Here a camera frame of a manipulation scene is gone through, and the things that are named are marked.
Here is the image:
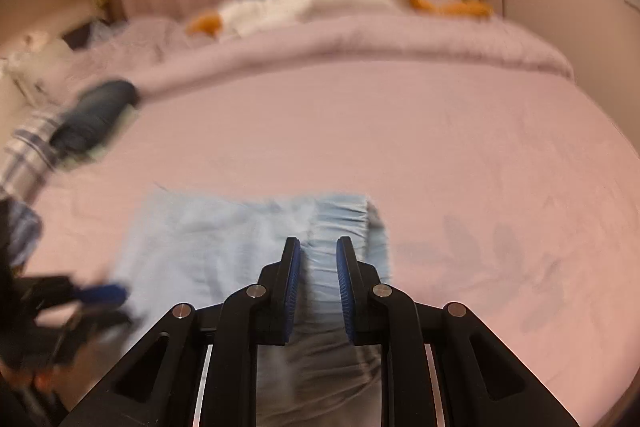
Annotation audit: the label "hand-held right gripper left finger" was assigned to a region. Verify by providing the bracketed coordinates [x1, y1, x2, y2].
[59, 236, 303, 427]

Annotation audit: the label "lilac duvet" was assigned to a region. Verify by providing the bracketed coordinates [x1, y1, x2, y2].
[70, 0, 576, 104]

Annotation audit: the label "beige pillow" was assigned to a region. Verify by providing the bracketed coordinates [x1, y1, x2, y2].
[0, 52, 71, 108]

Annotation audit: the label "folded light blue jeans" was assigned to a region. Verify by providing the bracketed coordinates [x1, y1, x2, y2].
[7, 199, 45, 269]

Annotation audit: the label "plaid pillow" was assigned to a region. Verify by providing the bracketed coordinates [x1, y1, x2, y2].
[0, 108, 68, 202]

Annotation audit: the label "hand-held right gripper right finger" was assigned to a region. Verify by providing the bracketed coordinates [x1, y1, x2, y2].
[335, 235, 581, 427]

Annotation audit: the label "folded dark blue jeans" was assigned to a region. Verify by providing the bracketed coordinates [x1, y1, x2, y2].
[49, 79, 140, 158]

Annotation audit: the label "light blue strawberry print pants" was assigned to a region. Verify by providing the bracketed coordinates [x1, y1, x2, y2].
[114, 192, 397, 427]

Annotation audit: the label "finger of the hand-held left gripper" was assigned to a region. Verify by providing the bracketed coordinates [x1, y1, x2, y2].
[30, 276, 130, 309]
[47, 308, 135, 360]

